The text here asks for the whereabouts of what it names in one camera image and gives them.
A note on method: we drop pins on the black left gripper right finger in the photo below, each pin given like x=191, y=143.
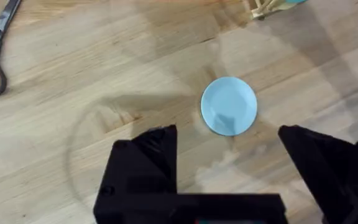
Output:
x=331, y=174

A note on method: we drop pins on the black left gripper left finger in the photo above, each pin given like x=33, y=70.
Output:
x=141, y=168

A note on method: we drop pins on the light blue plate in rack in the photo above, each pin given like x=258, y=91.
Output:
x=295, y=1

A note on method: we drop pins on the small wooden peg rack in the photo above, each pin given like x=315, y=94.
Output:
x=264, y=7

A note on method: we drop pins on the small light blue plate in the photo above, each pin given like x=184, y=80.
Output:
x=228, y=106

